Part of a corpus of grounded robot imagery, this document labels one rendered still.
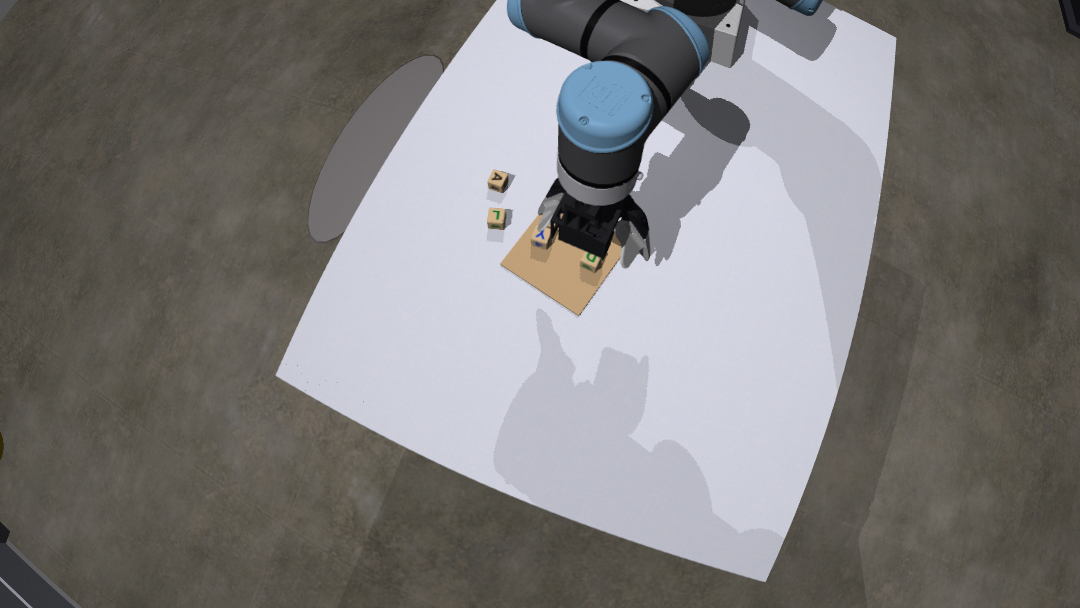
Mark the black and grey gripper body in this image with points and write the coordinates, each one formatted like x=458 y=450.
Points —
x=587 y=235

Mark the tan flat mat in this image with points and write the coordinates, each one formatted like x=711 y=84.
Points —
x=556 y=271

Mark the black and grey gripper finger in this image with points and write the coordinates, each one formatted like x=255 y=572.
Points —
x=549 y=204
x=633 y=233

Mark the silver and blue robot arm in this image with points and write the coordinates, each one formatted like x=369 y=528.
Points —
x=605 y=107

